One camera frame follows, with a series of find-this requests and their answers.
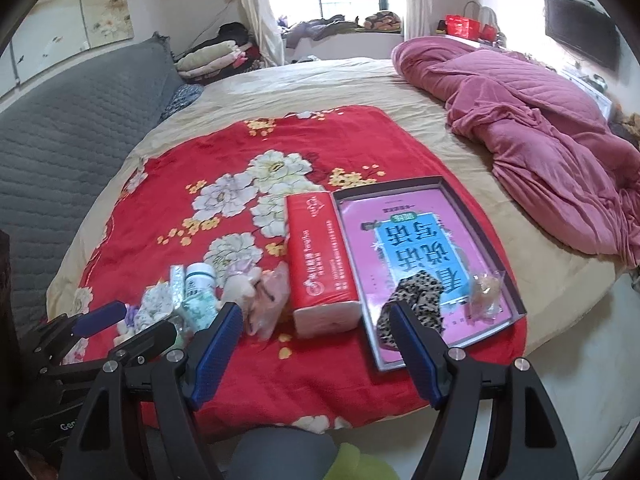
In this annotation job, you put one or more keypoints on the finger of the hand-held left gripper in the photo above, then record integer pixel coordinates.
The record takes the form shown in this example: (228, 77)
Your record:
(150, 337)
(100, 317)

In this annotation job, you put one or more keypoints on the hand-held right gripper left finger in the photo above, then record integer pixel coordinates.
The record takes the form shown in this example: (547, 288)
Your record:
(215, 355)

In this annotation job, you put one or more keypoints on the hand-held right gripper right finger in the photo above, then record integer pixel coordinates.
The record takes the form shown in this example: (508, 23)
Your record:
(415, 355)

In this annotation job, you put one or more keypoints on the purple scrunchie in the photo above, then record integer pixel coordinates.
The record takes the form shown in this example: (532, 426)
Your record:
(131, 315)

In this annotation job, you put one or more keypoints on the white floral scrunchie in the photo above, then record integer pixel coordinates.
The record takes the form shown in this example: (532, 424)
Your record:
(155, 302)

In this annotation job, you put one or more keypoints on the leopard print scrunchie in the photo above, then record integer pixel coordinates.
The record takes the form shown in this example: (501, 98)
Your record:
(425, 290)

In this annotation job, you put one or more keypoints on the beige plush toy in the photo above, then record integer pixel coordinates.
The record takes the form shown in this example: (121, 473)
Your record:
(240, 287)

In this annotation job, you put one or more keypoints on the grey cardboard tray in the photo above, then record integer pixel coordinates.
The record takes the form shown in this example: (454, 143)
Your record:
(390, 188)

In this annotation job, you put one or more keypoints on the silver tube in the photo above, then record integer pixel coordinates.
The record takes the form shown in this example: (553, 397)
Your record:
(177, 282)

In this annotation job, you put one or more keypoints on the white pill bottle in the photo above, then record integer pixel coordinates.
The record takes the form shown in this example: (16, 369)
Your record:
(200, 280)

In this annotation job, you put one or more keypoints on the pink plastic bag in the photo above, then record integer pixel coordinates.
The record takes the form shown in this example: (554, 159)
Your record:
(272, 300)

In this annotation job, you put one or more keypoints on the small clear packet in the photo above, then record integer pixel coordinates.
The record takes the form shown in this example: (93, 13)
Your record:
(485, 292)

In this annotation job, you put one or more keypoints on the person's grey clothing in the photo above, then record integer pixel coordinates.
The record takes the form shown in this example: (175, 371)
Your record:
(280, 452)

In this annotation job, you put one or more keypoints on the pink and blue book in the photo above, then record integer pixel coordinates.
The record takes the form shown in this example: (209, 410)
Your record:
(370, 240)

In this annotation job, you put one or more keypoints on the yellow green cloth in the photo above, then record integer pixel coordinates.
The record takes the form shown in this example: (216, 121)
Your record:
(360, 466)

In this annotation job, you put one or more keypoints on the red tissue pack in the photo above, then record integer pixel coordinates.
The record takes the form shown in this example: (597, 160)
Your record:
(320, 260)

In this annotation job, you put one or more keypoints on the red floral blanket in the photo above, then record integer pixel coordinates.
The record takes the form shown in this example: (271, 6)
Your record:
(165, 180)

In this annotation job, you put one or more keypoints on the grey quilted headboard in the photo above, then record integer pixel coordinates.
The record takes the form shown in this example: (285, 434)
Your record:
(75, 135)

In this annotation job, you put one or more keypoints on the blue patterned pillow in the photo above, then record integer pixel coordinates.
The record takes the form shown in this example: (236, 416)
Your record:
(182, 97)

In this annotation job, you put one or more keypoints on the pink quilt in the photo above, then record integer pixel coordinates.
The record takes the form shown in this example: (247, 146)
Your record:
(540, 135)

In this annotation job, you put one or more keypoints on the bed with beige sheet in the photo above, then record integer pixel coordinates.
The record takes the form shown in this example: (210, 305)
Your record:
(325, 85)

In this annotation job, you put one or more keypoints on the pile of folded clothes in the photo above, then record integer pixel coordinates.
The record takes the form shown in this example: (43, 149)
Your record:
(210, 55)

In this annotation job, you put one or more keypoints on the black bag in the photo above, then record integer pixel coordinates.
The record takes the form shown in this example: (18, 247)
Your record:
(232, 32)

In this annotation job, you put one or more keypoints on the brown fuzzy cloth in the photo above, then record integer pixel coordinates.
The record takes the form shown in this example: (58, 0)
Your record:
(631, 125)

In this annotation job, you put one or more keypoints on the white cabinet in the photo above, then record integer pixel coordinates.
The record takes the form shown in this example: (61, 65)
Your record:
(590, 90)

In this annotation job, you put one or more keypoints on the small red gift bag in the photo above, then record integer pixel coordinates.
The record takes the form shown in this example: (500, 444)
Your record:
(488, 31)

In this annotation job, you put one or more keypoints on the large red gift bag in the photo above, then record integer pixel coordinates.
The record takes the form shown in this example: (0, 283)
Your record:
(460, 26)

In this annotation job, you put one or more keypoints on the patterned folded blanket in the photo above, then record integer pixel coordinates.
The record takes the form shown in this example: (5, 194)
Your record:
(382, 20)

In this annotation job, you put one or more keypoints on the grey clothes heap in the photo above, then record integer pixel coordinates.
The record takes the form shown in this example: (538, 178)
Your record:
(320, 30)

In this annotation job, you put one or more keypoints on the floral wall painting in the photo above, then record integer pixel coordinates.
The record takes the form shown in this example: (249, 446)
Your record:
(75, 15)

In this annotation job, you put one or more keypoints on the black wall television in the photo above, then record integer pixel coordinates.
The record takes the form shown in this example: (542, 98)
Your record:
(580, 30)

